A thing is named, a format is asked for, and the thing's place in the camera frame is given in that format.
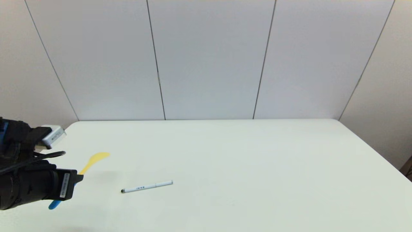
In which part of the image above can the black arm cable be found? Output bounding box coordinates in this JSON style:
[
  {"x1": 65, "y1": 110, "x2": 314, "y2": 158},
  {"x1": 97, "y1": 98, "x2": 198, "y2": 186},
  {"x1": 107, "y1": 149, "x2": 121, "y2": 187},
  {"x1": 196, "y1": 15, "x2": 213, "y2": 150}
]
[{"x1": 0, "y1": 150, "x2": 67, "y2": 176}]

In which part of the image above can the yellow spoon with blue handle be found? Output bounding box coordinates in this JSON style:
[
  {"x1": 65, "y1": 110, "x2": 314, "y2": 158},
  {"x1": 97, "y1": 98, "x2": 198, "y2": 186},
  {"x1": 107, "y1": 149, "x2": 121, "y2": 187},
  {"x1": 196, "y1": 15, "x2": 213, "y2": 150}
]
[{"x1": 48, "y1": 152, "x2": 111, "y2": 210}]

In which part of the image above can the white pen with black tip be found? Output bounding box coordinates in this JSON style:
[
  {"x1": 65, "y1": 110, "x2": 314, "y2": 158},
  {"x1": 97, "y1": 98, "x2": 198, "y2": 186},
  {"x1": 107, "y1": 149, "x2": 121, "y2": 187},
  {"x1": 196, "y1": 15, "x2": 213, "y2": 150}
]
[{"x1": 121, "y1": 180, "x2": 173, "y2": 194}]

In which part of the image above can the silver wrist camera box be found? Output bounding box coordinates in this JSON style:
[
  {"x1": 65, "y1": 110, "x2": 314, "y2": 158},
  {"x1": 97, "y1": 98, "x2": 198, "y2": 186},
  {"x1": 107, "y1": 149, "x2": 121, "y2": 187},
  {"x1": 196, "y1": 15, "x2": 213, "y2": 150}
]
[{"x1": 34, "y1": 125, "x2": 67, "y2": 150}]

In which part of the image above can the brown furniture piece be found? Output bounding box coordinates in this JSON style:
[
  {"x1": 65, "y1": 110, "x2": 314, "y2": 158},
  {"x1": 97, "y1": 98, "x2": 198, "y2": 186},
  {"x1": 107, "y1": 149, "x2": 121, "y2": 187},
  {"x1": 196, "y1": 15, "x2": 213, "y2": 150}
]
[{"x1": 400, "y1": 156, "x2": 412, "y2": 181}]

